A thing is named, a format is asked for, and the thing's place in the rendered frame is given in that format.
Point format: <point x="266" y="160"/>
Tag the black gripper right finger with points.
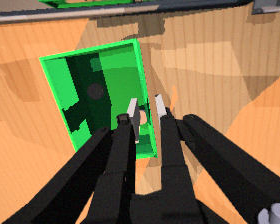
<point x="251" y="187"/>

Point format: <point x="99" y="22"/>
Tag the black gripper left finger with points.
<point x="111" y="153"/>

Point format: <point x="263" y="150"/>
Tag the dark grey disc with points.
<point x="95" y="91"/>

